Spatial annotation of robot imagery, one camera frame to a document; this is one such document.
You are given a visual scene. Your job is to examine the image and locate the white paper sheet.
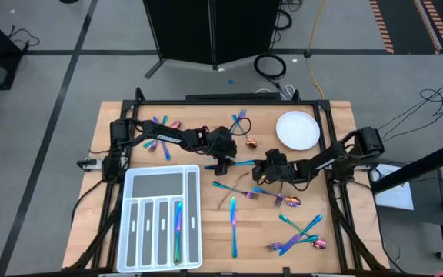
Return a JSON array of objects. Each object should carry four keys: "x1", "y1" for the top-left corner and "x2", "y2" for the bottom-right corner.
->
[{"x1": 370, "y1": 163, "x2": 415, "y2": 212}]

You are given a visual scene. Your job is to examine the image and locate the yellow cable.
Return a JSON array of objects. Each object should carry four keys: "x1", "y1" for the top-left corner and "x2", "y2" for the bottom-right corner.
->
[{"x1": 305, "y1": 0, "x2": 327, "y2": 100}]

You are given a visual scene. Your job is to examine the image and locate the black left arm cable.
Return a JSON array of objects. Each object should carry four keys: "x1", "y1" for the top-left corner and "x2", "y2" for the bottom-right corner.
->
[{"x1": 230, "y1": 117, "x2": 253, "y2": 137}]

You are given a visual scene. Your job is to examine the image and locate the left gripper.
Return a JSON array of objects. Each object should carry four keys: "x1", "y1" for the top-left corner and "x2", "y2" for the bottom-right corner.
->
[{"x1": 205, "y1": 127, "x2": 238, "y2": 178}]

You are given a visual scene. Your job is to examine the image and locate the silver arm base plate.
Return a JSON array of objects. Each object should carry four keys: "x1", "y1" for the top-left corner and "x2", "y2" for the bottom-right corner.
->
[{"x1": 77, "y1": 157, "x2": 105, "y2": 171}]

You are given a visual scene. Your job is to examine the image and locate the iridescent blue utensil handle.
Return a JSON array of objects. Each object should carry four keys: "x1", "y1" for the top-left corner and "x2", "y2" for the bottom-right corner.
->
[{"x1": 251, "y1": 186, "x2": 302, "y2": 209}]

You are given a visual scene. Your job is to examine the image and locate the black coiled cable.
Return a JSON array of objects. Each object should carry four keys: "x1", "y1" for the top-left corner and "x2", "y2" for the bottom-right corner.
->
[{"x1": 253, "y1": 52, "x2": 287, "y2": 81}]

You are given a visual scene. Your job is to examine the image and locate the white cable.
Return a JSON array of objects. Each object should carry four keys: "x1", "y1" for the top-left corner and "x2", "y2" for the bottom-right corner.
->
[{"x1": 255, "y1": 83, "x2": 296, "y2": 102}]

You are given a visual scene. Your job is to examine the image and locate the black folding screen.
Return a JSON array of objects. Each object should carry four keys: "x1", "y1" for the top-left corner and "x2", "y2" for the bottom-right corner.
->
[{"x1": 142, "y1": 0, "x2": 283, "y2": 80}]

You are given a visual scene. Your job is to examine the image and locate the white round plate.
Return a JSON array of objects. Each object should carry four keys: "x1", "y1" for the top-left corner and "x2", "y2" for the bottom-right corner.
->
[{"x1": 275, "y1": 110, "x2": 321, "y2": 152}]

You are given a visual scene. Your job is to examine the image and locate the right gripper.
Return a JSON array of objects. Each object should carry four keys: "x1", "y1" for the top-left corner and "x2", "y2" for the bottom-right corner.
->
[{"x1": 251, "y1": 149, "x2": 299, "y2": 184}]

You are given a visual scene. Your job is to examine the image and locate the white plastic cutlery tray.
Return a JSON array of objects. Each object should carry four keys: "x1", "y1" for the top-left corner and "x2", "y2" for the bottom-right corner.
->
[{"x1": 116, "y1": 164, "x2": 204, "y2": 274}]

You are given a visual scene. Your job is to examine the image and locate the black floor cables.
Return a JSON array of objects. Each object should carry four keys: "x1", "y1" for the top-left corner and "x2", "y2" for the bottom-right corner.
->
[{"x1": 359, "y1": 78, "x2": 443, "y2": 142}]

